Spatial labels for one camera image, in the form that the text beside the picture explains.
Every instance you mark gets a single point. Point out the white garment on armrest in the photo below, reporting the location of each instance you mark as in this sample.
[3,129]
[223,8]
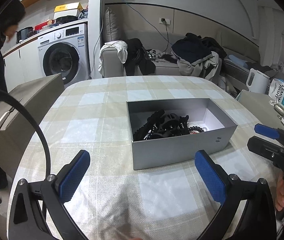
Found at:
[113,55]

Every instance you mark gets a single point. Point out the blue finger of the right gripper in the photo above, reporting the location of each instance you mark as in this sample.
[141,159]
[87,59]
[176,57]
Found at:
[267,131]
[265,149]

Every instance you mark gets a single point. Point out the wall power socket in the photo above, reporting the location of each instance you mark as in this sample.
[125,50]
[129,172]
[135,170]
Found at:
[164,21]

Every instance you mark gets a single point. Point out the beige box right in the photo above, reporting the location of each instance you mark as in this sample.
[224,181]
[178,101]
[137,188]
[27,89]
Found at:
[259,105]

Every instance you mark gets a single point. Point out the right human hand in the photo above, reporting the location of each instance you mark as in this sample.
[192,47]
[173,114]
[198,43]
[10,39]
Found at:
[279,200]

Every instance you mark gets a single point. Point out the grey sofa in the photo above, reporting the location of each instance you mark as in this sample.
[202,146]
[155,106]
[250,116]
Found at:
[166,64]

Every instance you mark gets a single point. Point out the long black hair clip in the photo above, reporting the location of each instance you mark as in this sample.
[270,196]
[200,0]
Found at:
[141,133]

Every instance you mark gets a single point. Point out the white electric kettle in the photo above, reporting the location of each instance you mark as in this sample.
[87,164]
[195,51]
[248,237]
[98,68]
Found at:
[257,81]

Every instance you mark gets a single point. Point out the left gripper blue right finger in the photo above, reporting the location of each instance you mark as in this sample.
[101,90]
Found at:
[258,220]

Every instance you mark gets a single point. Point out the yellow box on washer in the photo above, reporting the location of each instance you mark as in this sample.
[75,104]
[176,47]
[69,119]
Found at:
[70,9]

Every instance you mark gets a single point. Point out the black claw hair clip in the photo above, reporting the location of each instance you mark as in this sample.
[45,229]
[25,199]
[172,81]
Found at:
[169,125]

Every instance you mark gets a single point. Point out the black garment on sofa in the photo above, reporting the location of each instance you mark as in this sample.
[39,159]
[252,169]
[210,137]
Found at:
[137,57]

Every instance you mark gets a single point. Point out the white handled knife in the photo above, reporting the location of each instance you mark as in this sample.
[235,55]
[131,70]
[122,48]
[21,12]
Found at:
[5,116]

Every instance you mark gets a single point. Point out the grey open cardboard box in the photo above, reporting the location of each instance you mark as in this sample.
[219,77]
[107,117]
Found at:
[209,125]

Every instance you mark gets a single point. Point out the white washing machine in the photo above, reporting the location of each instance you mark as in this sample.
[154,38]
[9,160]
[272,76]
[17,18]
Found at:
[65,51]

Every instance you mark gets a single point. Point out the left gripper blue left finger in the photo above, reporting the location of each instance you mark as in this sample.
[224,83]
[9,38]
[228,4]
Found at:
[27,220]

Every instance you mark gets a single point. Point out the dark clothes pile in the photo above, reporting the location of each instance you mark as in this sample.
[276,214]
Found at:
[199,57]

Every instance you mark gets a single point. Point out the beige cardboard box left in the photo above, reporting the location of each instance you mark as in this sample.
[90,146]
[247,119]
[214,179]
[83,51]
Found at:
[37,97]

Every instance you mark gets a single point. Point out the grey striped pillow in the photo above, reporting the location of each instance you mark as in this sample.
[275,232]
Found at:
[111,28]

